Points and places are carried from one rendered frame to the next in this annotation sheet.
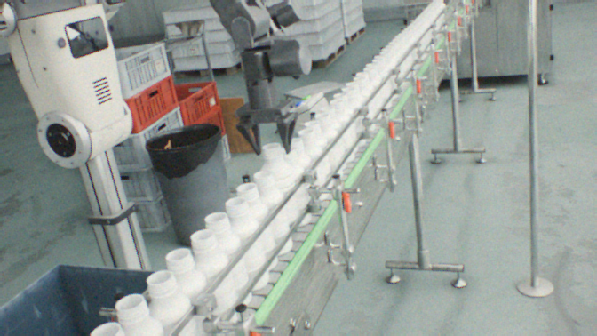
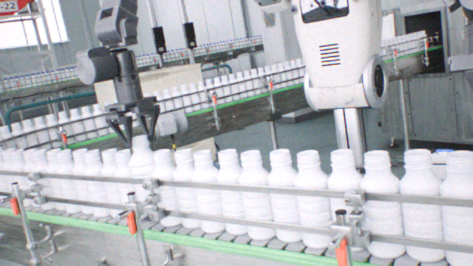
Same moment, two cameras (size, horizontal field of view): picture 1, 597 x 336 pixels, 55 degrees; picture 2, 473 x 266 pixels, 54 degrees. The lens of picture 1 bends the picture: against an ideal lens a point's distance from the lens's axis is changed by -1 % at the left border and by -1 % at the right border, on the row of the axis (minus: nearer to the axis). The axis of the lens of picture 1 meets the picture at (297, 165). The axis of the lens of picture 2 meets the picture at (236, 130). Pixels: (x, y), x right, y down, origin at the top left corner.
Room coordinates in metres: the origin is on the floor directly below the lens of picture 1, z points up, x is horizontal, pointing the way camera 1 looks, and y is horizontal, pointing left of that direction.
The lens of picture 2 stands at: (1.51, -0.89, 1.37)
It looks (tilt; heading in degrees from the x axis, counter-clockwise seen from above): 11 degrees down; 103
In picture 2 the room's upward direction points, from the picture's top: 10 degrees counter-clockwise
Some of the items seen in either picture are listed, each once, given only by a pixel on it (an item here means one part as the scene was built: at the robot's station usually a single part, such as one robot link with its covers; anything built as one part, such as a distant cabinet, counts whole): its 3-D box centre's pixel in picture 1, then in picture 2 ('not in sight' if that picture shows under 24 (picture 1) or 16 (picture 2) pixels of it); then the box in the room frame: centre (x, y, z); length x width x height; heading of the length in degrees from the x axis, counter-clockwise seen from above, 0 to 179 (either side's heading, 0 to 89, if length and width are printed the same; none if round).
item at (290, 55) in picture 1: (274, 44); (106, 51); (1.05, 0.01, 1.39); 0.12 x 0.09 x 0.12; 66
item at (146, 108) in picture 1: (129, 105); not in sight; (3.70, 1.02, 0.78); 0.61 x 0.41 x 0.22; 163
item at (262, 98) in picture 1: (262, 95); (128, 92); (1.07, 0.04, 1.30); 0.10 x 0.07 x 0.07; 66
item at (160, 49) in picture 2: not in sight; (158, 41); (-1.07, 5.86, 1.55); 0.17 x 0.15 x 0.42; 48
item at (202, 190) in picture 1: (195, 186); not in sight; (3.23, 0.63, 0.32); 0.45 x 0.45 x 0.64
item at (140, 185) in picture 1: (145, 168); not in sight; (3.69, 1.02, 0.33); 0.61 x 0.41 x 0.22; 162
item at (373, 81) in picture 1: (371, 94); not in sight; (1.77, -0.27, 1.08); 0.06 x 0.06 x 0.17
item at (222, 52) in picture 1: (217, 35); not in sight; (9.05, 0.89, 0.50); 1.23 x 1.05 x 1.00; 155
